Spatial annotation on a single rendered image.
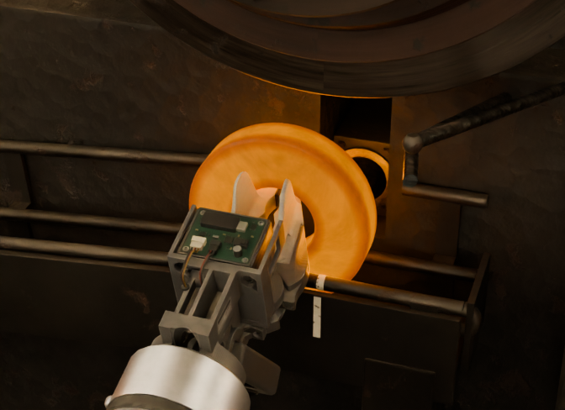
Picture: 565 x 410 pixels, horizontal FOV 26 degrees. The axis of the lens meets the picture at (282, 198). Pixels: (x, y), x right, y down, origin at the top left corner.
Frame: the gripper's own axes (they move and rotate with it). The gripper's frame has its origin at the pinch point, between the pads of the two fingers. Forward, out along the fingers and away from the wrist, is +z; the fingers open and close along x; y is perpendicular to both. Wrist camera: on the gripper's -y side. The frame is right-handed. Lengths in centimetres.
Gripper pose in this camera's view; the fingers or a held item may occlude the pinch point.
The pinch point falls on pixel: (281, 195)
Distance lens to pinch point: 99.4
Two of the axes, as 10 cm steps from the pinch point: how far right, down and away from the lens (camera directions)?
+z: 3.0, -7.1, 6.3
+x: -9.5, -1.7, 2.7
